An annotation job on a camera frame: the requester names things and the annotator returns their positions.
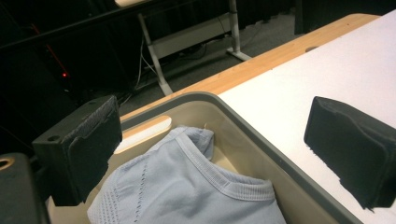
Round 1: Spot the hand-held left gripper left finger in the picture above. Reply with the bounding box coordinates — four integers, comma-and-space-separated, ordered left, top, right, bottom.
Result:
32, 94, 123, 207

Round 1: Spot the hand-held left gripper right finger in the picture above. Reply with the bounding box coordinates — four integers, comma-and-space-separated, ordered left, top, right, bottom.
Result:
303, 95, 396, 210

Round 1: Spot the beige storage basket grey rim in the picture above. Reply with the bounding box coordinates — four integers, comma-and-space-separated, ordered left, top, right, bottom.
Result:
46, 91, 363, 224

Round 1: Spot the light blue tank top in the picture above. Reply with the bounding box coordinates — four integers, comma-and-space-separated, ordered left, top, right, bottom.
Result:
87, 125, 288, 224

